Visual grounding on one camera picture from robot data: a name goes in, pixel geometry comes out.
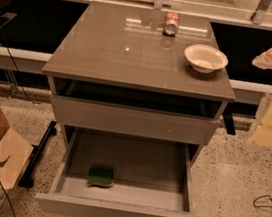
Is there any green yellow sponge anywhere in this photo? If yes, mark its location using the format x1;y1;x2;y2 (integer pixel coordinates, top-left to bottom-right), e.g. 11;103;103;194
87;166;114;188

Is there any open grey middle drawer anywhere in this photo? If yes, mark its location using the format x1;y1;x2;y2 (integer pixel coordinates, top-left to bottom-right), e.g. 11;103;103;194
35;129;201;217

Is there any grey drawer cabinet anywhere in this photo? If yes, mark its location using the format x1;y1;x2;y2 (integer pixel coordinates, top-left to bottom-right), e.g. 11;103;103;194
42;2;235;160

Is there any closed grey upper drawer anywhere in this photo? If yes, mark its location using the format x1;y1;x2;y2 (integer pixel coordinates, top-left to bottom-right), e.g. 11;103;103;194
51;95;219;145

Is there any white bowl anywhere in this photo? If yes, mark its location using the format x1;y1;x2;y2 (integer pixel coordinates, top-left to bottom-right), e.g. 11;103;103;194
184;44;228;74

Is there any red soda can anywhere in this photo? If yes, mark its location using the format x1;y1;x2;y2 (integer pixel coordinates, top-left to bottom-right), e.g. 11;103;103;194
163;11;180;36

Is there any black bar on floor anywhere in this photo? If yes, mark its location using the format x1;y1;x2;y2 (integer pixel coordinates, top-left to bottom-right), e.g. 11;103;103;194
18;121;57;189

